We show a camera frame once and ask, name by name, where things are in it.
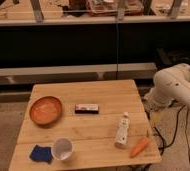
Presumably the wooden table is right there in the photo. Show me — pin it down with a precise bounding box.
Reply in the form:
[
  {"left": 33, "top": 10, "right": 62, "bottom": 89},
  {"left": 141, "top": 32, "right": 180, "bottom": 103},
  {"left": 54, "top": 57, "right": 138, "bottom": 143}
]
[{"left": 9, "top": 80, "right": 161, "bottom": 171}]

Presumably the background shelf rack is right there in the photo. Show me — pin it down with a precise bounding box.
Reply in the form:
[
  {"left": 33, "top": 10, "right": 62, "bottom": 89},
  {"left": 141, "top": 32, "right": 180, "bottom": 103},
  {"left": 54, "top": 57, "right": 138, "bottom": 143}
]
[{"left": 0, "top": 0, "right": 190, "bottom": 96}]

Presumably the white cup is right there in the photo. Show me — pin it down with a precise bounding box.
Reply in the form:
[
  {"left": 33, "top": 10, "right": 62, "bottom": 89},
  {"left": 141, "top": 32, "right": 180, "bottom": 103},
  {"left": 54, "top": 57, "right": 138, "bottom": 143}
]
[{"left": 51, "top": 138, "right": 73, "bottom": 161}]

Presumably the dark rectangular box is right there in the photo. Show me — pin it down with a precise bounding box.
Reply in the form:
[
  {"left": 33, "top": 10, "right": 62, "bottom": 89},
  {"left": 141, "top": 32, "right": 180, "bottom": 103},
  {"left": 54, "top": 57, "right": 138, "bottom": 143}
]
[{"left": 75, "top": 104, "right": 99, "bottom": 114}]

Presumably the white tube bottle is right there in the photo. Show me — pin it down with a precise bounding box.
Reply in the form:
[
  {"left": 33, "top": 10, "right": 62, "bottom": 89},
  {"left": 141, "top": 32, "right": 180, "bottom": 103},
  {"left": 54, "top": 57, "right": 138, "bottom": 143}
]
[{"left": 115, "top": 112, "right": 129, "bottom": 149}]

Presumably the orange ceramic bowl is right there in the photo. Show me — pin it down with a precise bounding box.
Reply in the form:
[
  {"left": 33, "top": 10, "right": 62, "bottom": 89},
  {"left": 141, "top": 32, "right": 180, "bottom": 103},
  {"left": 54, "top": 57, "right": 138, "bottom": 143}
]
[{"left": 29, "top": 96, "right": 62, "bottom": 125}]

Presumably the blue cloth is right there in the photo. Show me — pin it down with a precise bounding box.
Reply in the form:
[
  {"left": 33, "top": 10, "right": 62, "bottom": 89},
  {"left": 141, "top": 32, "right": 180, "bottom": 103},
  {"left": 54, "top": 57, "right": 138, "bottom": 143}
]
[{"left": 29, "top": 145, "right": 52, "bottom": 164}]

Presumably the orange carrot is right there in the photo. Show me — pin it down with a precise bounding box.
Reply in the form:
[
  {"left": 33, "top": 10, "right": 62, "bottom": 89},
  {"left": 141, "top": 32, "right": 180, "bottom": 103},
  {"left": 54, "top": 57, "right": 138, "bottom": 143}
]
[{"left": 131, "top": 137, "right": 149, "bottom": 157}]

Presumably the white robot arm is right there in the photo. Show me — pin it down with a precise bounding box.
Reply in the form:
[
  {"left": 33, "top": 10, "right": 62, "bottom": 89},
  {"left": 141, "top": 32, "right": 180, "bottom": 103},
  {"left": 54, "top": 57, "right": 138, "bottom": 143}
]
[{"left": 147, "top": 63, "right": 190, "bottom": 111}]

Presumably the black cable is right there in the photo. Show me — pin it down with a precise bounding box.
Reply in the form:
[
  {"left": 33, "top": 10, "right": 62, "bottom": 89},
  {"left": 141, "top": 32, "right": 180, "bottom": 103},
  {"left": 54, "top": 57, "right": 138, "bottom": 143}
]
[{"left": 149, "top": 105, "right": 190, "bottom": 171}]

